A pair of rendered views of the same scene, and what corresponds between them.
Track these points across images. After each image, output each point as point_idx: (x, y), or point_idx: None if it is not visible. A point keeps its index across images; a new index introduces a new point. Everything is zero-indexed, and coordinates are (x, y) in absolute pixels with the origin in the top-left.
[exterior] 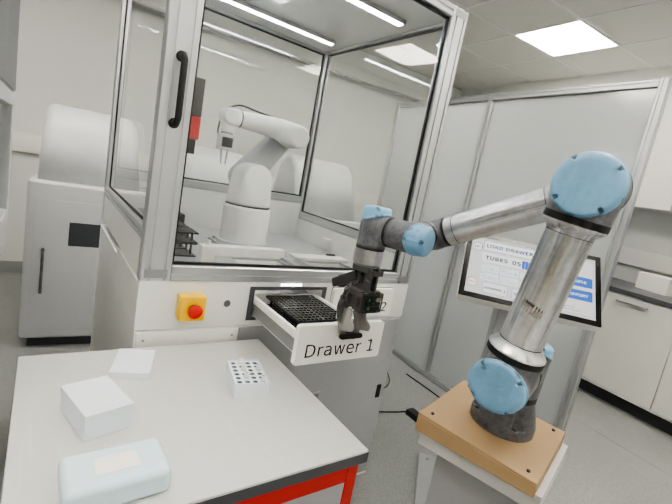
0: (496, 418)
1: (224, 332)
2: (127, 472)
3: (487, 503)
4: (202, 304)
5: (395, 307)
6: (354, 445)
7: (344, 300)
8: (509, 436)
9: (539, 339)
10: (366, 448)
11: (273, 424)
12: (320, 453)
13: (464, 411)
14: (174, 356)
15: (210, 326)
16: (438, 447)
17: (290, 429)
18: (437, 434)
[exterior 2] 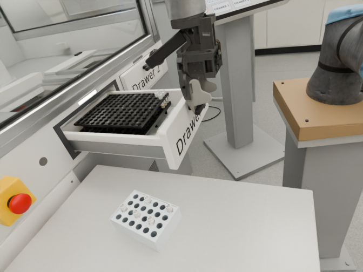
0: (350, 91)
1: (64, 185)
2: None
3: (355, 150)
4: (20, 188)
5: (162, 63)
6: (300, 196)
7: (186, 74)
8: (362, 97)
9: None
10: (309, 190)
11: (228, 244)
12: (300, 233)
13: (312, 102)
14: (42, 260)
15: (46, 194)
16: (318, 141)
17: (246, 233)
18: (322, 133)
